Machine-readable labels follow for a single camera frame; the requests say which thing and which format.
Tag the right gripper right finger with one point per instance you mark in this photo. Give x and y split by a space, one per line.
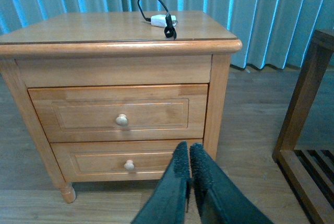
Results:
218 199

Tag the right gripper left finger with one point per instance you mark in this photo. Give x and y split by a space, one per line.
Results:
168 202

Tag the round drawer knob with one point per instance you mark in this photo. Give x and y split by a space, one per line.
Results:
121 120
129 165

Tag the wooden drawer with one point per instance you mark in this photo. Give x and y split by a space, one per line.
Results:
153 112
87 160

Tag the wooden nightstand cabinet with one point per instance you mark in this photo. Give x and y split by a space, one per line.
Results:
116 49

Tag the white usb charger plug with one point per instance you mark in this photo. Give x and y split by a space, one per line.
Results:
160 21

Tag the light blue-grey curtain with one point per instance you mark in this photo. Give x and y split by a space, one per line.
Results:
275 32

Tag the dark wooden furniture frame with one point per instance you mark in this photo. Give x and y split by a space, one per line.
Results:
307 166

